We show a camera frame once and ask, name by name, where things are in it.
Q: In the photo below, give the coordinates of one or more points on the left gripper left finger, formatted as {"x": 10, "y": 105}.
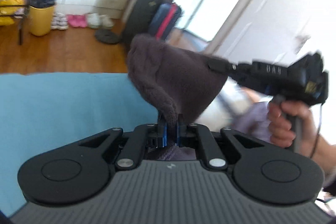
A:
{"x": 161, "y": 131}

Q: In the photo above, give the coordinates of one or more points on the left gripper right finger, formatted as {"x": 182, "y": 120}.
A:
{"x": 179, "y": 129}

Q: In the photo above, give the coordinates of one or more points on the dark purple knit sweater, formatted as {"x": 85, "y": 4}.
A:
{"x": 176, "y": 82}

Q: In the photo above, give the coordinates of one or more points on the person's right forearm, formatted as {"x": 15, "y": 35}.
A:
{"x": 324, "y": 156}

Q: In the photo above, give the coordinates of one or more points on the person's right hand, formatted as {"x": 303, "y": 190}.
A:
{"x": 282, "y": 130}

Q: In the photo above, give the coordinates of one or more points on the black weight plate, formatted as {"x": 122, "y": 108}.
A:
{"x": 107, "y": 36}

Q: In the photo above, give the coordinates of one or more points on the black suitcase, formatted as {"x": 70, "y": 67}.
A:
{"x": 140, "y": 18}

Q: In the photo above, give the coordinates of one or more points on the navy red suitcase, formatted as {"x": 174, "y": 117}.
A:
{"x": 164, "y": 20}

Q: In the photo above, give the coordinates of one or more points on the light blue bed sheet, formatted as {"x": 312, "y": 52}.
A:
{"x": 44, "y": 111}

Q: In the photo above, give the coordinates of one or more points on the pink slippers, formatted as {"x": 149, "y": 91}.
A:
{"x": 77, "y": 21}

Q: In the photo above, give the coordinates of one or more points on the white sneakers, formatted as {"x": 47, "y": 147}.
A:
{"x": 59, "y": 21}

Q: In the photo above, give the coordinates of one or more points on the yellow trash bin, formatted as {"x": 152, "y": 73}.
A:
{"x": 40, "y": 16}

